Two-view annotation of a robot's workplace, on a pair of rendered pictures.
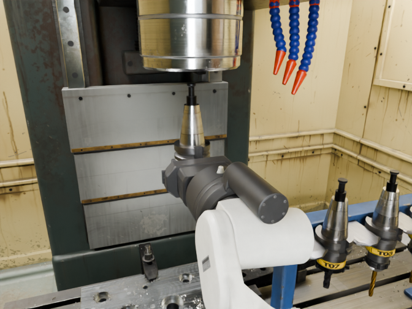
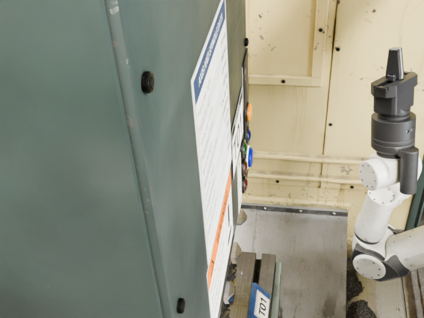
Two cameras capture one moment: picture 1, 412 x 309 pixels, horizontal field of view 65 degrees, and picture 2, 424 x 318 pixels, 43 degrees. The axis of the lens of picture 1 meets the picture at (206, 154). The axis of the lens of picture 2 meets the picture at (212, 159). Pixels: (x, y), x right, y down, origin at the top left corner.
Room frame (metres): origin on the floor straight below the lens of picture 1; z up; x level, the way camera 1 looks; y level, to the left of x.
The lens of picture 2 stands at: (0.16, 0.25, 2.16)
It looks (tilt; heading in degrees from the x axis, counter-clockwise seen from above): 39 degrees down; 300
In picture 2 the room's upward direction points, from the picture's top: 4 degrees counter-clockwise
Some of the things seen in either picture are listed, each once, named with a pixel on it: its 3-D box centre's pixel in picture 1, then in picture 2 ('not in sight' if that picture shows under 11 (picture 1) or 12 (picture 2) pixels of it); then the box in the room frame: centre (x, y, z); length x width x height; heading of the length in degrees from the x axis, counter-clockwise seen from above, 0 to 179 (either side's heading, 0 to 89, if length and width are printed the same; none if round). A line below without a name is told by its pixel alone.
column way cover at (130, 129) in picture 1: (154, 166); not in sight; (0.96, 0.16, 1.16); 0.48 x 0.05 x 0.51; 108
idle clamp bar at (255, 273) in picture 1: (271, 274); not in sight; (0.72, -0.18, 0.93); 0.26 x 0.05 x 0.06; 113
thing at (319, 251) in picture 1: (306, 245); not in sight; (0.47, -0.17, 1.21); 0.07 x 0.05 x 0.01; 18
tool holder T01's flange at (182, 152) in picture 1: (192, 149); not in sight; (0.54, 0.02, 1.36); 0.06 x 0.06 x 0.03
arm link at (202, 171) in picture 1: (210, 186); not in sight; (0.44, -0.01, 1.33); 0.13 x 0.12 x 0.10; 108
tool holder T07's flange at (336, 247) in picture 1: (333, 239); not in sight; (0.48, -0.22, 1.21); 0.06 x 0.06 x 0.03
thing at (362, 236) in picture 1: (358, 233); not in sight; (0.50, -0.28, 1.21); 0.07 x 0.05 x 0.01; 18
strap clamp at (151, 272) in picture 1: (148, 268); not in sight; (0.70, 0.15, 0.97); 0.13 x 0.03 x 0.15; 18
